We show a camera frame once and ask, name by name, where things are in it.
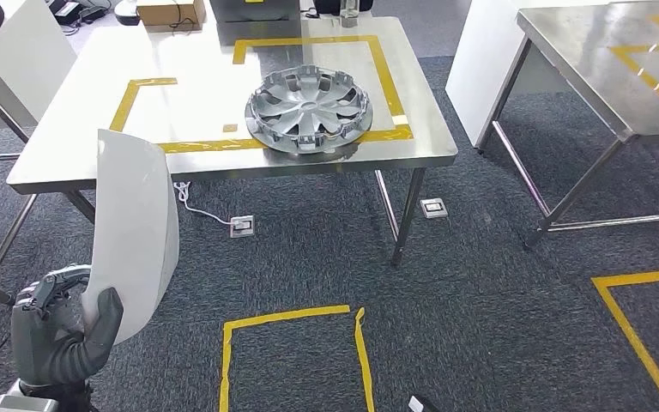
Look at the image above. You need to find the black rounded object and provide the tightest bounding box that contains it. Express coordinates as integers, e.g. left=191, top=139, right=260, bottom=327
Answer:
left=312, top=0, right=375, bottom=17

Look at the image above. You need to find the white round device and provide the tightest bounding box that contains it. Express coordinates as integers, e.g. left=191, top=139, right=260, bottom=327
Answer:
left=113, top=0, right=142, bottom=27

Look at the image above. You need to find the black desktop device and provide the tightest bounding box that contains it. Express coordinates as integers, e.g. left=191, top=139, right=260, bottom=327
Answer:
left=47, top=0, right=110, bottom=27

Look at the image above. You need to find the brown cardboard box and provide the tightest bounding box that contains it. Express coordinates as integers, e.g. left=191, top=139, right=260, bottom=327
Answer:
left=136, top=0, right=208, bottom=33

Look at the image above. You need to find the white partition panel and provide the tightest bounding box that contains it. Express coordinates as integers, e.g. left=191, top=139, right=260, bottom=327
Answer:
left=0, top=0, right=78, bottom=133
left=444, top=0, right=615, bottom=150

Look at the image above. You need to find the steel floor outlet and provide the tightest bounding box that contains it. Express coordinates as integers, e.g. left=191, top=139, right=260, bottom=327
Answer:
left=228, top=215, right=256, bottom=239
left=420, top=197, right=450, bottom=221

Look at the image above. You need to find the stainless steel workbench table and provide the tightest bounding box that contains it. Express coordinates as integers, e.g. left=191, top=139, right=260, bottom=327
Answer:
left=475, top=0, right=659, bottom=251
left=0, top=15, right=460, bottom=306

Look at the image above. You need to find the clear glass bottle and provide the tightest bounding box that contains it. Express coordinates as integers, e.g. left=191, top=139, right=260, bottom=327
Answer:
left=338, top=0, right=360, bottom=29

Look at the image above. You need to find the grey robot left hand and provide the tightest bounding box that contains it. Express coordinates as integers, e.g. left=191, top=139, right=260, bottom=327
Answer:
left=9, top=264, right=124, bottom=388

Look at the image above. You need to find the white power cable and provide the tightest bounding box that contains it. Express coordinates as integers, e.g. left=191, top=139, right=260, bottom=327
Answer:
left=172, top=181, right=235, bottom=227

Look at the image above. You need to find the white curved plastic part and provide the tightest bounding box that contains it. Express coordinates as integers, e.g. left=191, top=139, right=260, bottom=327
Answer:
left=81, top=129, right=181, bottom=346

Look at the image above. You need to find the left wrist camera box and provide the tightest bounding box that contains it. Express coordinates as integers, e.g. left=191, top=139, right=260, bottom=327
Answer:
left=0, top=393, right=61, bottom=412

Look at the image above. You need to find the silver wheel hubcap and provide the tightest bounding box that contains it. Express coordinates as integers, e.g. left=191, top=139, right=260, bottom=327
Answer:
left=243, top=64, right=375, bottom=155

